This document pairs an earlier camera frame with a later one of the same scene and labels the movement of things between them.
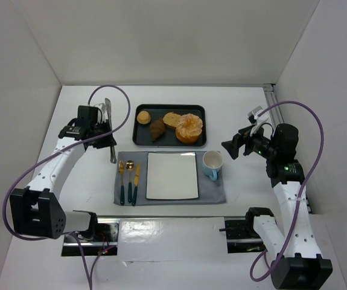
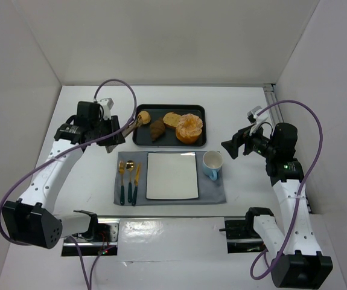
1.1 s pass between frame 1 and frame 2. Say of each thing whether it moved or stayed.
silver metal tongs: moved
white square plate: stayed
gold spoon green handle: stayed
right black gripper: stayed
